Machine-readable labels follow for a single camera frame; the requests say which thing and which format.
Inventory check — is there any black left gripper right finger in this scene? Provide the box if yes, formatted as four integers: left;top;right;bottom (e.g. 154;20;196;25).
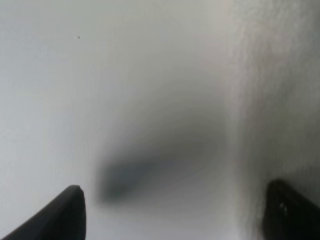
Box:
262;179;320;240

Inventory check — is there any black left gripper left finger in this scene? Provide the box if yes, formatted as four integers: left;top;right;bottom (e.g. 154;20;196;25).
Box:
4;185;87;240

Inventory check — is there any white towel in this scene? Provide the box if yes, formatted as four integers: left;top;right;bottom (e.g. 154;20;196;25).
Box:
227;0;320;240

